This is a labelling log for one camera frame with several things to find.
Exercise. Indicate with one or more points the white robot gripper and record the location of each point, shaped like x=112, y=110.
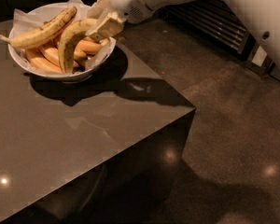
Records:
x=127, y=1

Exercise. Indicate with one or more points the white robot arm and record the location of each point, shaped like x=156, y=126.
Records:
x=260, y=17

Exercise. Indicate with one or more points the black glass door refrigerator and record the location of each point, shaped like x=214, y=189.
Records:
x=214, y=19

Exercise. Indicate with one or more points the small orange banana right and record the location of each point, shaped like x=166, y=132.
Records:
x=89, y=47

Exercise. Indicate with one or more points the small orange banana middle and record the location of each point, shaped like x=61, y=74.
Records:
x=79, y=54

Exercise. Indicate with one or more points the orange banana lower left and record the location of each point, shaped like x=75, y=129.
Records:
x=37, y=60

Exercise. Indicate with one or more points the curved spotted yellow banana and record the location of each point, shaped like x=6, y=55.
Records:
x=69, y=39

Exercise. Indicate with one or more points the white paper bowl liner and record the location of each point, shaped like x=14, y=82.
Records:
x=25, y=22

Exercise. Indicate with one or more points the long upper yellow banana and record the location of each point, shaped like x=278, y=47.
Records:
x=44, y=33

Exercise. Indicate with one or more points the white ceramic bowl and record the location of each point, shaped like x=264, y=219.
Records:
x=24, y=22

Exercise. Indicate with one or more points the small orange banana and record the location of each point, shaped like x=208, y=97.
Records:
x=89, y=47
x=79, y=54

